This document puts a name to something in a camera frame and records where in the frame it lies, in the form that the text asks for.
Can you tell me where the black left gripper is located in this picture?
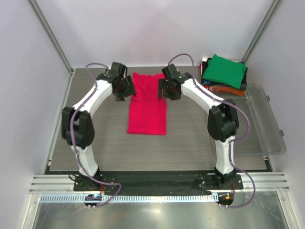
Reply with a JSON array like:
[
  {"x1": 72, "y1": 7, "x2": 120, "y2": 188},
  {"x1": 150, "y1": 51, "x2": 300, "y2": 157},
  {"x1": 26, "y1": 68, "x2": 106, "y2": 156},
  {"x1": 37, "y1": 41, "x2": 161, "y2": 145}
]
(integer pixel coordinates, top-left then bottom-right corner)
[{"x1": 114, "y1": 75, "x2": 136, "y2": 102}]

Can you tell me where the red t shirt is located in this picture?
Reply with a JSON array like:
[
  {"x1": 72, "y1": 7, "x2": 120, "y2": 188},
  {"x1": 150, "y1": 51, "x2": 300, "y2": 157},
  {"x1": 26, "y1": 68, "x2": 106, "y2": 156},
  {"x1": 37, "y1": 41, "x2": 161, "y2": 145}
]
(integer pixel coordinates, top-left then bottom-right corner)
[{"x1": 127, "y1": 73, "x2": 167, "y2": 135}]

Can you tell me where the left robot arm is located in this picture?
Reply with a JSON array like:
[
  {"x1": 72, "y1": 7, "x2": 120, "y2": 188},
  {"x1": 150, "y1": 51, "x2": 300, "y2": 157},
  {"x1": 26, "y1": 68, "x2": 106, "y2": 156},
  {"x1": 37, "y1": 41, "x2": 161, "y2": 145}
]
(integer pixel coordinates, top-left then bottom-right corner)
[{"x1": 61, "y1": 62, "x2": 136, "y2": 190}]

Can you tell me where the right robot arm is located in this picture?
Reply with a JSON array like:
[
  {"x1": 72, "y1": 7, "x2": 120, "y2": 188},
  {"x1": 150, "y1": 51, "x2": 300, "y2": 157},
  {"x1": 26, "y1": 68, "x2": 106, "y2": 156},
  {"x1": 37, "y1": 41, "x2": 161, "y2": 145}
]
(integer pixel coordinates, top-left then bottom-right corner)
[{"x1": 158, "y1": 64, "x2": 239, "y2": 189}]

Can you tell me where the green folded t shirt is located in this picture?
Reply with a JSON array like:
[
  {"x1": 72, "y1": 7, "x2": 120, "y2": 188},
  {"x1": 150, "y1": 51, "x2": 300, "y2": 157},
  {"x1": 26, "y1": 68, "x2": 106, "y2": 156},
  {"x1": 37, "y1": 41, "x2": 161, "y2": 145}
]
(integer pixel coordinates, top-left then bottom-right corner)
[{"x1": 203, "y1": 54, "x2": 247, "y2": 89}]

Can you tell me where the clear plastic bin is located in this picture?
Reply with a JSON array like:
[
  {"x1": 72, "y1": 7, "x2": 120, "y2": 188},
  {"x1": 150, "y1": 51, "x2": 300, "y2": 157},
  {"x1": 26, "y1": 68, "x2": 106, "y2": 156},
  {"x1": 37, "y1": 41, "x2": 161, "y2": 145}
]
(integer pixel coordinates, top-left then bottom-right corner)
[{"x1": 214, "y1": 84, "x2": 286, "y2": 156}]

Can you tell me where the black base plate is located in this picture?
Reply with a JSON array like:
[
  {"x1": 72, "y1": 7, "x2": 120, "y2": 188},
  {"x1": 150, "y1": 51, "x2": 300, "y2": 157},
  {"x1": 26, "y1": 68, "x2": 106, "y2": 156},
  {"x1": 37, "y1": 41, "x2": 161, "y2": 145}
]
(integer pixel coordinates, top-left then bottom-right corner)
[{"x1": 69, "y1": 170, "x2": 244, "y2": 196}]

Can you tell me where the left aluminium frame post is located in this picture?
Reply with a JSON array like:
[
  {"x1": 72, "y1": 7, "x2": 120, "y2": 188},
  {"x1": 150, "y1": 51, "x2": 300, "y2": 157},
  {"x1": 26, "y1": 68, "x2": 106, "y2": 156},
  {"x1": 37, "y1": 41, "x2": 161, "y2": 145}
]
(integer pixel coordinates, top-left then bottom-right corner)
[{"x1": 27, "y1": 0, "x2": 73, "y2": 74}]

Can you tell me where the aluminium frame post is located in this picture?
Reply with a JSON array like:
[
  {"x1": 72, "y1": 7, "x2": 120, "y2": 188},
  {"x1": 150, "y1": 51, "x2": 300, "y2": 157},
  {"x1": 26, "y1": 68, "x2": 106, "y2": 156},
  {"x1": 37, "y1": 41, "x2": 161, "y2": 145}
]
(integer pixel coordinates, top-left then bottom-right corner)
[
  {"x1": 27, "y1": 0, "x2": 73, "y2": 74},
  {"x1": 241, "y1": 0, "x2": 282, "y2": 62}
]

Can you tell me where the right aluminium frame post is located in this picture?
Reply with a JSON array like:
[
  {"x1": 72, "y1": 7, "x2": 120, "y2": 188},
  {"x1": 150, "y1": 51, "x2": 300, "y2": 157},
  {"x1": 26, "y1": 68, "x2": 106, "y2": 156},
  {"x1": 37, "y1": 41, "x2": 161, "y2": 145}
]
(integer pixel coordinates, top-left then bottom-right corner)
[{"x1": 241, "y1": 0, "x2": 282, "y2": 62}]

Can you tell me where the white slotted cable duct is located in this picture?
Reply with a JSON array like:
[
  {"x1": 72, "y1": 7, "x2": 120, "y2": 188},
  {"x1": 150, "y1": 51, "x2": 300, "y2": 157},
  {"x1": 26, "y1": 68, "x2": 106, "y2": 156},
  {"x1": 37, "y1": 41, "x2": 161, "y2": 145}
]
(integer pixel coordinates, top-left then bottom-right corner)
[{"x1": 40, "y1": 193, "x2": 219, "y2": 204}]

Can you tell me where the aluminium rail profile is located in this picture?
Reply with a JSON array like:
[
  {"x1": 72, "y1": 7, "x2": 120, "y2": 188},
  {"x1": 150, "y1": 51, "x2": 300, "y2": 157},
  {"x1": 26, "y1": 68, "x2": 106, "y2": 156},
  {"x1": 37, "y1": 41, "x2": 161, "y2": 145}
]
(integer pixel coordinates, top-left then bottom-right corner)
[{"x1": 29, "y1": 172, "x2": 290, "y2": 194}]

